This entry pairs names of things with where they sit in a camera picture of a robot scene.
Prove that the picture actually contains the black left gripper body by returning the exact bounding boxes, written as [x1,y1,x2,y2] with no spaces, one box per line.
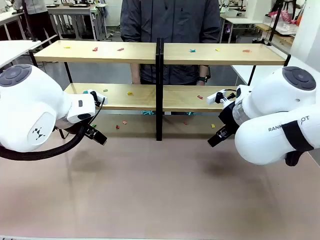
[80,122,93,137]

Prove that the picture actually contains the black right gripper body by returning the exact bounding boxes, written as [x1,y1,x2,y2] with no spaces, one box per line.
[218,101,241,133]

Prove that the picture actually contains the person's left forearm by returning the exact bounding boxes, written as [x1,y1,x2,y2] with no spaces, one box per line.
[198,65,211,86]

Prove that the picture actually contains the person's right forearm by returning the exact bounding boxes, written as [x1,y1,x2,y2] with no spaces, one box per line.
[131,63,142,85]

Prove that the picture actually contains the white side table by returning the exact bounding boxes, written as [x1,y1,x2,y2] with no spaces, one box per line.
[231,54,308,86]
[0,39,42,68]

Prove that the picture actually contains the wooden background table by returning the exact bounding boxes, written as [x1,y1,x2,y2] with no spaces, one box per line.
[254,23,296,46]

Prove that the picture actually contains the white background table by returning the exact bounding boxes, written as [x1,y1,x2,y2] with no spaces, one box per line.
[219,15,263,43]
[0,11,26,41]

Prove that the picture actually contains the person in dark jacket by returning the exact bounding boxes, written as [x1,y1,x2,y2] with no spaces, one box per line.
[119,0,221,86]

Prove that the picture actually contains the pink bag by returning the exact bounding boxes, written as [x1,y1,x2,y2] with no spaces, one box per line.
[280,9,292,24]

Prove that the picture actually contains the grey metal workbench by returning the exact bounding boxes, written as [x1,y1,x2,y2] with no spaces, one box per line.
[46,3,102,41]

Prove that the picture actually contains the background person grey top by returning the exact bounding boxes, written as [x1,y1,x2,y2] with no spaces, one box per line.
[23,0,59,42]

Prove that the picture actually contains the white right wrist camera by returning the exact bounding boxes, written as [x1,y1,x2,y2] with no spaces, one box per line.
[206,89,237,105]

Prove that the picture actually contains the black braided cable sleeve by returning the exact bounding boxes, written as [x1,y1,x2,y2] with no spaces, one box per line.
[0,122,87,161]

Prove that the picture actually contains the wooden shelf unit black frame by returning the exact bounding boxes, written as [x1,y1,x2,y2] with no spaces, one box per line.
[28,37,161,141]
[159,37,292,141]

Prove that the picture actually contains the black strap on arm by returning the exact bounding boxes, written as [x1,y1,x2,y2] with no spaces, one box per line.
[281,119,316,167]

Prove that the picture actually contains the black camera stand pole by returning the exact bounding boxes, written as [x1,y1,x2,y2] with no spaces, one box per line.
[262,0,284,47]
[21,0,42,43]

